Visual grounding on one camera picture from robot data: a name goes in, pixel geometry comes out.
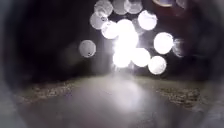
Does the grey paved path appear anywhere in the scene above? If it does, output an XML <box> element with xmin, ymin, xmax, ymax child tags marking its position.
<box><xmin>13</xmin><ymin>73</ymin><xmax>214</xmax><ymax>128</ymax></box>

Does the rough ground strip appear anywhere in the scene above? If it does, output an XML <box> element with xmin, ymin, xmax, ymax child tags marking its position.
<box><xmin>146</xmin><ymin>81</ymin><xmax>214</xmax><ymax>109</ymax></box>
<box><xmin>14</xmin><ymin>78</ymin><xmax>81</xmax><ymax>104</ymax></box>

